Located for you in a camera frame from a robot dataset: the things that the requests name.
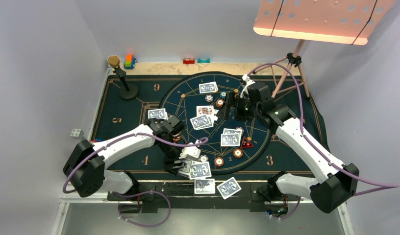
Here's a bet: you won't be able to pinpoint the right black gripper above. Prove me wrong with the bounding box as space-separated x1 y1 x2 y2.
217 92 261 122

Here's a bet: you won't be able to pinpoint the face down community card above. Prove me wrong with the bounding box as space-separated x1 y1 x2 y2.
190 115 212 130

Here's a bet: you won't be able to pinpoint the king of diamonds card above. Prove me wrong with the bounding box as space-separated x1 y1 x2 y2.
196 105 214 117

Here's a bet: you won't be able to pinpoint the dealt card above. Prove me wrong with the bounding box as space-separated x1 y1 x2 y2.
217 177 242 200
194 179 216 194

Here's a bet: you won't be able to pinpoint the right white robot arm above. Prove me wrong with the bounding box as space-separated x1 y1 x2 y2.
217 74 359 213

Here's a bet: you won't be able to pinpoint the purple cable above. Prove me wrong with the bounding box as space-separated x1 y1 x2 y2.
247 63 400 221
62 132 209 228

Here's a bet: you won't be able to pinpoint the blue playing card deck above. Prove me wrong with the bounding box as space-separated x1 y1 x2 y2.
177 160 212 180

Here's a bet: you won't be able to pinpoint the orange green blue toy blocks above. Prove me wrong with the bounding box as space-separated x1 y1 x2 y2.
124 54 136 69

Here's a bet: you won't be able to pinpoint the dark green rectangular poker mat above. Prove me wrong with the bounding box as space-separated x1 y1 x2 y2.
91 71 344 183

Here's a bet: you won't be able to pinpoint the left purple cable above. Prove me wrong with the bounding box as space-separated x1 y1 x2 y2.
62 132 209 228

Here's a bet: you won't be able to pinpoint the colourful lego toy car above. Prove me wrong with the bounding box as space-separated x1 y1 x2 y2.
89 139 101 143

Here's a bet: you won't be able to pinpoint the two of clubs card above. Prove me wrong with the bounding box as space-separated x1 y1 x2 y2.
212 109 219 121

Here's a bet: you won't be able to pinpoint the orange poker chip stack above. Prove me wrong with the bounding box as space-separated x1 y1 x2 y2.
214 157 224 166

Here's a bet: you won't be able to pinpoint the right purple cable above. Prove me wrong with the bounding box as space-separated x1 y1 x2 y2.
247 63 400 221

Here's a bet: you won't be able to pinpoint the red dealer button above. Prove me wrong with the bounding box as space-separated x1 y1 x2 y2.
240 137 254 149

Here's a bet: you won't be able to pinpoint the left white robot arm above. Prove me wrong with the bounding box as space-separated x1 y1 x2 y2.
62 115 208 200

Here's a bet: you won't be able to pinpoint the round blue poker mat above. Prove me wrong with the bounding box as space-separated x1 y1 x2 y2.
159 72 275 175

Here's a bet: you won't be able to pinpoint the pink music stand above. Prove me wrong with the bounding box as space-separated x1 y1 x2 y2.
252 0 397 99

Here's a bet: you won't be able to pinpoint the pink chips seat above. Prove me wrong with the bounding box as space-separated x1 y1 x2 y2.
205 94 214 103

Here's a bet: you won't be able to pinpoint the grey lego brick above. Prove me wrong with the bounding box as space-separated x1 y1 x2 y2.
70 128 87 141

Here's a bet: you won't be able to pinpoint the dealt card seat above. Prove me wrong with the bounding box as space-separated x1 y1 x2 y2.
199 81 218 94
223 128 243 136
148 108 167 119

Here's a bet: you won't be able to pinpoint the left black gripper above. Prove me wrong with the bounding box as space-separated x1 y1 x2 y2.
157 138 187 176

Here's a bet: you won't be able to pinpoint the orange chips seat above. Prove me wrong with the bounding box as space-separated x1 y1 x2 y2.
173 134 181 142
233 148 243 159
215 99 225 108

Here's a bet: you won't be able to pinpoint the red toy block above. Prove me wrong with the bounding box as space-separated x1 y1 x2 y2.
182 57 196 64

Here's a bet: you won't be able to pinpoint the pink blue poker chip stack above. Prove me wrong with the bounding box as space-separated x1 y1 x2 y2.
199 155 208 163

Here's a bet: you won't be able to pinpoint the black aluminium mounting rail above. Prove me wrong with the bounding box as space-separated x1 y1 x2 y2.
107 180 298 213

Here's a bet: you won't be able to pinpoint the teal toy block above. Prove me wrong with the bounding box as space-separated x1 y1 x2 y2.
197 57 210 63

